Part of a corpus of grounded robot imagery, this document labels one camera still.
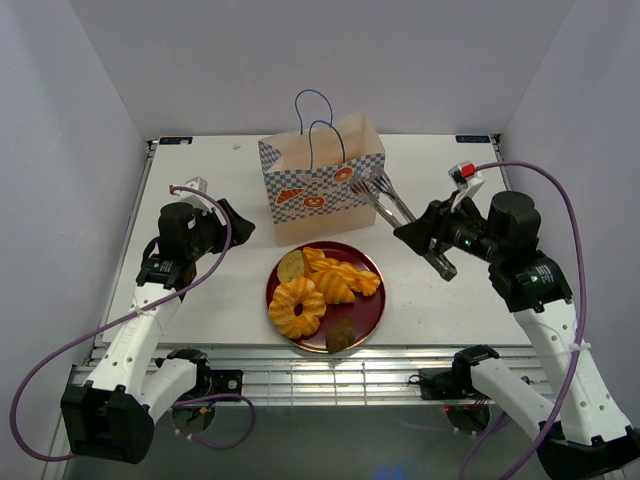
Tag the blue corner label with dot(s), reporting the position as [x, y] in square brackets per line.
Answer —
[472, 139]
[175, 140]

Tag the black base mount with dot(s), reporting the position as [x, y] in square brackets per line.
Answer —
[440, 384]
[225, 384]

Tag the small striped croissant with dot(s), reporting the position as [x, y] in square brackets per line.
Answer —
[332, 287]

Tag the aluminium frame rail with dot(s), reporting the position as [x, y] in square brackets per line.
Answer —
[286, 376]

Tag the checkered paper bag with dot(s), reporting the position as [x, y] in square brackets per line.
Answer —
[308, 172]

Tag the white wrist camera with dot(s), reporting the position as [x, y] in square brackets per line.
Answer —
[467, 180]
[191, 193]

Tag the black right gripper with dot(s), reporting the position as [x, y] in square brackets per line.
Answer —
[434, 223]

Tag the round glazed ring bread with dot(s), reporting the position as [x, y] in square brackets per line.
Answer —
[296, 308]

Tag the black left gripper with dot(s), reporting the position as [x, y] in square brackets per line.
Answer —
[241, 229]

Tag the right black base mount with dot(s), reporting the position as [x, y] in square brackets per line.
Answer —
[440, 384]

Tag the metal serving tongs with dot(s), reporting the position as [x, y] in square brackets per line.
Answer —
[377, 179]

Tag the right blue corner label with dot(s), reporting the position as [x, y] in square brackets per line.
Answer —
[472, 139]

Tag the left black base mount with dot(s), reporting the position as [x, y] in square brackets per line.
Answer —
[225, 384]

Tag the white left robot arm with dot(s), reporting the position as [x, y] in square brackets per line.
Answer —
[113, 414]

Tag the twisted bread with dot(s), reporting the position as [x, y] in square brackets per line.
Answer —
[360, 281]

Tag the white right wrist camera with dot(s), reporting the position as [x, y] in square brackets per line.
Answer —
[467, 180]

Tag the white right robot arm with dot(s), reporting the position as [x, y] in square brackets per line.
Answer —
[583, 433]

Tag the left blue corner label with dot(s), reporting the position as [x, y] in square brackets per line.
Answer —
[175, 140]

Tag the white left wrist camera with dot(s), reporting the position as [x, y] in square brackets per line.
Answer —
[191, 193]

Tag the red round plate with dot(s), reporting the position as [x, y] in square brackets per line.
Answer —
[366, 312]

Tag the brown chocolate bread lump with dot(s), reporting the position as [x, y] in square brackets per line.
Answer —
[341, 336]

